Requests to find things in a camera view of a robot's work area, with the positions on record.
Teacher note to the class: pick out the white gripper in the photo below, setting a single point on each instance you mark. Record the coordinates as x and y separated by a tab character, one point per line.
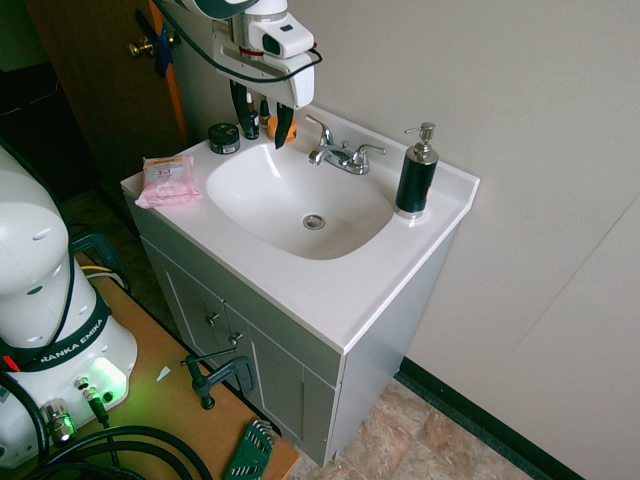
280	70

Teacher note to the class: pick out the white Franka Panda arm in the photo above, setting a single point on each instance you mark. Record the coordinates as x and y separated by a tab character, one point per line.
35	280

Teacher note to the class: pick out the small dark dropper bottle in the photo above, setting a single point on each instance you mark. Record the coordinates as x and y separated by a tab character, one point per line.
264	114

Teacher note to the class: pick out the small black bottle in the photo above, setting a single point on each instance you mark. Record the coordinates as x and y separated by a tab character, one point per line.
252	127

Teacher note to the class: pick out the orange round container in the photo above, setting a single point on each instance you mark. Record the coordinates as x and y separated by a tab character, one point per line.
292	131

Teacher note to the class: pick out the black round jar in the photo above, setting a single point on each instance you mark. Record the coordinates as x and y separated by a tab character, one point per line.
223	138

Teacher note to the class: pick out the pink wipes packet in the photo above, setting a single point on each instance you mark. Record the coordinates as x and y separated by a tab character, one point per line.
167	181

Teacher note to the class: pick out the chrome sink drain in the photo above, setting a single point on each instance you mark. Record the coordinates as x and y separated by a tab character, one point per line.
314	221

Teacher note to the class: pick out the blue tape on door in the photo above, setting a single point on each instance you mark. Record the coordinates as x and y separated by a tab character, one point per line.
161	47

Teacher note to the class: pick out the brass door knob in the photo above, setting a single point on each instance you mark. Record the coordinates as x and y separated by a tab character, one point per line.
140	47

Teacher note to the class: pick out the white sink vanity top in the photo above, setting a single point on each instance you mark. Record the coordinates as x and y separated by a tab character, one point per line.
320	250

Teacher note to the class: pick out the black soap dispenser bottle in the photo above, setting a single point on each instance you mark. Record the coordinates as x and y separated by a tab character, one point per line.
416	172

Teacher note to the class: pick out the brown wooden door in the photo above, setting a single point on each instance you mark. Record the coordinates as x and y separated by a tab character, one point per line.
100	75

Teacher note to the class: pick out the metal cabinet door knob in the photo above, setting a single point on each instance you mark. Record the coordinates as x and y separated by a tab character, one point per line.
213	318
235	338

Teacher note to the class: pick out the dark green clamp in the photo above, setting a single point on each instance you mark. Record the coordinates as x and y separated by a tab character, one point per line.
102	255

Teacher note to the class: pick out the grey vanity cabinet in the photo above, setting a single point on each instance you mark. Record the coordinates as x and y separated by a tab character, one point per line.
280	360

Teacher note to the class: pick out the black C-clamp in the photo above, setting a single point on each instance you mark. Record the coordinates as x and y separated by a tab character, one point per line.
220	377

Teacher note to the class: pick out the wooden robot mounting board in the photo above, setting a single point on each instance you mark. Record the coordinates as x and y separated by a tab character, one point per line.
165	380

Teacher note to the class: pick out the green hex key set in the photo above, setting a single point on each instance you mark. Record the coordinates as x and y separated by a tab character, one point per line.
250	450

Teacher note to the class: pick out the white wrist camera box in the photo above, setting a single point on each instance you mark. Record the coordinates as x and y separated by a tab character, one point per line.
281	34

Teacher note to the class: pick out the black wall baseboard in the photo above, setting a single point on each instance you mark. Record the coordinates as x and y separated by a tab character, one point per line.
500	425

